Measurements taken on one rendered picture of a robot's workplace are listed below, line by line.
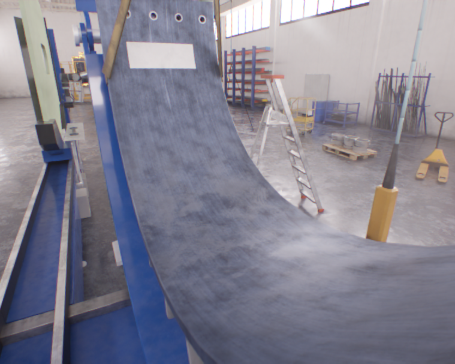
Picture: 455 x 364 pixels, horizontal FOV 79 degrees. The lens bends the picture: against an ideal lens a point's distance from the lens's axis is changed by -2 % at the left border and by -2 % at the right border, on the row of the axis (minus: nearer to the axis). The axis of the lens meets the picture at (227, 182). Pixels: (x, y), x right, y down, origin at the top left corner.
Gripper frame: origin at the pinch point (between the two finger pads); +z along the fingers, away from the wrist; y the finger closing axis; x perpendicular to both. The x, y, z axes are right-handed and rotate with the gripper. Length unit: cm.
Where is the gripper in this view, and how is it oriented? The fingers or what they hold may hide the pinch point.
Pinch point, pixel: (69, 104)
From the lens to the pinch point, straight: 514.8
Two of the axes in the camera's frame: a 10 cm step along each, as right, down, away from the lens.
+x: -3.9, -3.3, 8.6
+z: 0.0, 9.3, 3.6
